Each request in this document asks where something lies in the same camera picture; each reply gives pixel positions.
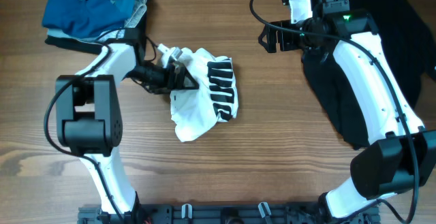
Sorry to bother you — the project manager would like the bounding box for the white t-shirt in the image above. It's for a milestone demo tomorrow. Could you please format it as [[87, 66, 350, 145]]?
[[170, 48, 238, 142]]

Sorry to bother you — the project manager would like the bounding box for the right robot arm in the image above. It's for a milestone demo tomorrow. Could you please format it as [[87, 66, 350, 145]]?
[[259, 11, 435, 223]]

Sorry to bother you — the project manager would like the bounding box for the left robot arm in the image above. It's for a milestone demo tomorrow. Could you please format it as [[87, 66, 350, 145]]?
[[44, 28, 198, 223]]

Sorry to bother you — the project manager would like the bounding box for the folded black garment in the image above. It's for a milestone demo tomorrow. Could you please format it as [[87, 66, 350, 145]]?
[[45, 0, 149, 54]]

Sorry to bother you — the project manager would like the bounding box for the folded light denim garment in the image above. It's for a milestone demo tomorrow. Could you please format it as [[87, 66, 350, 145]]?
[[47, 0, 148, 42]]

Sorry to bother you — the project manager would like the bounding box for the folded blue shirt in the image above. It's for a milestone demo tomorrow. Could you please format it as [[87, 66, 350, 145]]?
[[42, 0, 135, 38]]

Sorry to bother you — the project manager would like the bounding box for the black t-shirt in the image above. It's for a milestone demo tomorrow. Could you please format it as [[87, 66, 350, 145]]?
[[302, 0, 435, 149]]

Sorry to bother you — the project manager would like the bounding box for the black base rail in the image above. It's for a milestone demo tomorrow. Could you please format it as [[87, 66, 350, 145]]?
[[77, 202, 381, 224]]

